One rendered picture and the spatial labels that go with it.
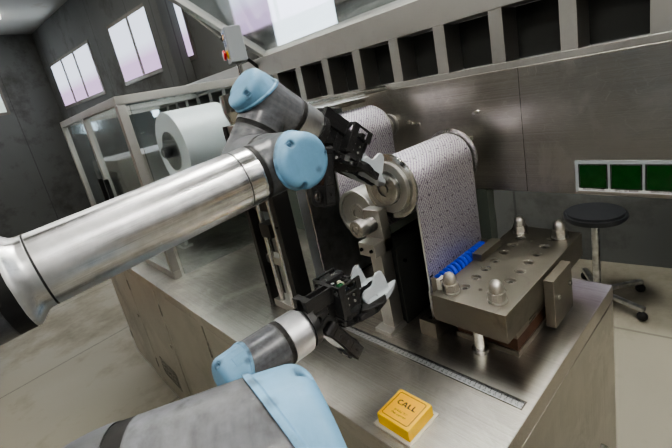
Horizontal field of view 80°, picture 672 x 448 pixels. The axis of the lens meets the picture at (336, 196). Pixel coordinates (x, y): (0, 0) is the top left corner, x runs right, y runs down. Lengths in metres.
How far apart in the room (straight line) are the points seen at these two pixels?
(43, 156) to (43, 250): 9.50
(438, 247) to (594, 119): 0.42
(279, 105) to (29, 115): 9.41
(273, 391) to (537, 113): 0.89
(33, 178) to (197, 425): 9.64
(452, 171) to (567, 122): 0.26
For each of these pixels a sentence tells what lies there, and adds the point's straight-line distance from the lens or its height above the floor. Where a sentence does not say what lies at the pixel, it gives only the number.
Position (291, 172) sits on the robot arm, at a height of 1.39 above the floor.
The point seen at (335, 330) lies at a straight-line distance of 0.72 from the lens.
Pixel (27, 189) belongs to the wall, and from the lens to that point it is 9.87.
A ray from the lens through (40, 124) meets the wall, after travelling 9.99.
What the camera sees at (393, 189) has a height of 1.25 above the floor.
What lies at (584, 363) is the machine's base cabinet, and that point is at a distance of 1.06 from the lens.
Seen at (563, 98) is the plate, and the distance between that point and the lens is 1.03.
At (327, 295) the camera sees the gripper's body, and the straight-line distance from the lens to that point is 0.70.
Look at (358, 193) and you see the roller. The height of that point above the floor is 1.23.
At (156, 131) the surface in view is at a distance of 1.64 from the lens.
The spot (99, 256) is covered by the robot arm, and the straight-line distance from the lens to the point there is 0.45.
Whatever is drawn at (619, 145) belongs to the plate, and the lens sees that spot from 1.02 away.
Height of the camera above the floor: 1.48
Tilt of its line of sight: 15 degrees down
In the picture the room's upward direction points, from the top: 12 degrees counter-clockwise
